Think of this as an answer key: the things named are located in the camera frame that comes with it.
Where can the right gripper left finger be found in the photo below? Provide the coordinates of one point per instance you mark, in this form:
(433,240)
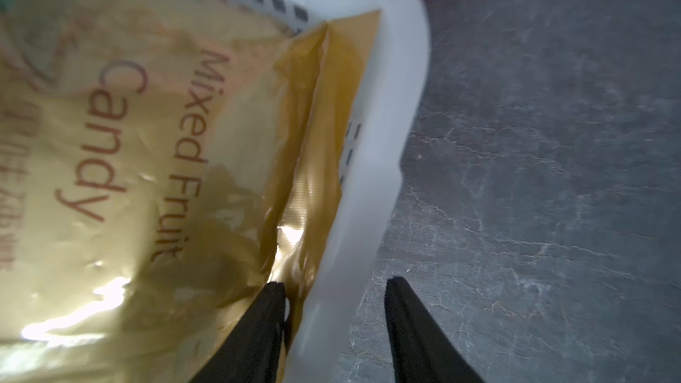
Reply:
(252,351)

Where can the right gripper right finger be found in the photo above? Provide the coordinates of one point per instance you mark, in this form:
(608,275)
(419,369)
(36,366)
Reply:
(420,350)

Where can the large gold candy bag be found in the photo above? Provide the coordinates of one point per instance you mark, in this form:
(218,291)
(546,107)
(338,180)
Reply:
(161,162)

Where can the white plastic perforated basket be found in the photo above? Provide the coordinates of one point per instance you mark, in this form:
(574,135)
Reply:
(369,168)

